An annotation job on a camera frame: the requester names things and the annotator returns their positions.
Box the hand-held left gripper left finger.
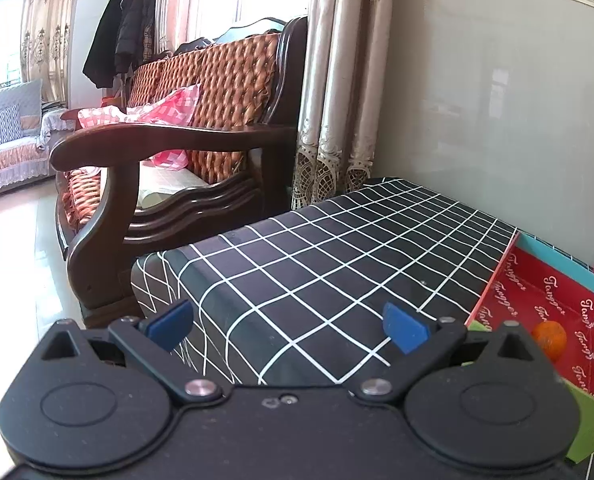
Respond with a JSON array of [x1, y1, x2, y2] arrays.
[[41, 300, 224, 407]]

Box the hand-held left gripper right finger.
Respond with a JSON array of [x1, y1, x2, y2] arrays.
[[351, 302, 549, 407]]

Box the orange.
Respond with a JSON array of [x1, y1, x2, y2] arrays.
[[531, 321, 568, 362]]

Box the red cardboard box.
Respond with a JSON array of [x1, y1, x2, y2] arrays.
[[464, 232, 594, 463]]

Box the black white grid tablecloth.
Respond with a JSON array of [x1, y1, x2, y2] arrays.
[[129, 176, 594, 480]]

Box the white seat pad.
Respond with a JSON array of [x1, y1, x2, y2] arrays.
[[136, 164, 211, 209]]

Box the pink checkered cloth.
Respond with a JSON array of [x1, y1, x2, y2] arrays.
[[78, 84, 201, 171]]

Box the sofa with grey cover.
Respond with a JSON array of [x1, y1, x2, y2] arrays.
[[0, 79, 76, 197]]

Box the dark wooden sofa brown cushions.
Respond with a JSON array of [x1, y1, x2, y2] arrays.
[[49, 16, 309, 329]]

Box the beige lace-trimmed curtain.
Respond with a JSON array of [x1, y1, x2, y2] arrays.
[[291, 0, 394, 211]]

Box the blue zigzag pillow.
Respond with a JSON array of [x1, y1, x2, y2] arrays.
[[0, 104, 24, 150]]

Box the white panel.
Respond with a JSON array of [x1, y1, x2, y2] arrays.
[[68, 0, 128, 111]]

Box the black coat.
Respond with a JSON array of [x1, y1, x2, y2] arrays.
[[82, 0, 157, 90]]

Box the pink sheer curtain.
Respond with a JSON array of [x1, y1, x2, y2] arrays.
[[156, 0, 199, 57]]

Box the beige patterned curtain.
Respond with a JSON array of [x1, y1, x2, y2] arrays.
[[21, 0, 92, 107]]

